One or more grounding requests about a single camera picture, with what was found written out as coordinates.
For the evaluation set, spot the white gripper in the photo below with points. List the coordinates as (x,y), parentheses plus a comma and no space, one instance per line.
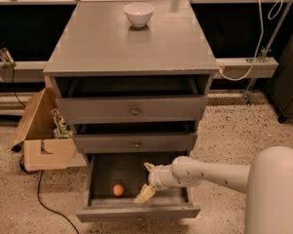
(156,177)

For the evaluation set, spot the orange fruit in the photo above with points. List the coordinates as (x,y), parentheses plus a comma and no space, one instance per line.
(118,190)

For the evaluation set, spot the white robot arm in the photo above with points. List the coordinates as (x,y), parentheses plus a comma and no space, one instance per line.
(267,183)

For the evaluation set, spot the grey bottom drawer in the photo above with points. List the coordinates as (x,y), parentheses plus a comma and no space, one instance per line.
(127,169)

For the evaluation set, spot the grey drawer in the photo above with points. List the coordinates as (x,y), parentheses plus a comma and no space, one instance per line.
(127,169)
(135,137)
(134,99)

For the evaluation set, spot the grey middle drawer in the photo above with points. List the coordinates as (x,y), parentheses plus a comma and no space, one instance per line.
(135,137)

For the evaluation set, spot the grey top drawer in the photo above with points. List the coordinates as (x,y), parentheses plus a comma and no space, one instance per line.
(134,99)

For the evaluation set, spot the grey wooden drawer cabinet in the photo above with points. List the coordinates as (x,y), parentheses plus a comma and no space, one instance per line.
(102,43)

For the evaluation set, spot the green packet in box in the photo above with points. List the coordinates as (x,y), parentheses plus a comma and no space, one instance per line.
(61,130)

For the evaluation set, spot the open cardboard box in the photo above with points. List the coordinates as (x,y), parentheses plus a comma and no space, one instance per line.
(35,135)

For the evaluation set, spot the dark grey side cabinet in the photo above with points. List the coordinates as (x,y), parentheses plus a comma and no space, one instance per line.
(280,86)

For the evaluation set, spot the white ceramic bowl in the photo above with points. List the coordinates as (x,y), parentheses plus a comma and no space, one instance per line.
(138,14)

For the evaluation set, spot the metal stand pole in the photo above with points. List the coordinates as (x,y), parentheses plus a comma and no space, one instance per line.
(250,85)

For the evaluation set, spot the grey window ledge rail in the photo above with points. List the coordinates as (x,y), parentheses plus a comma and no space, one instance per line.
(32,71)

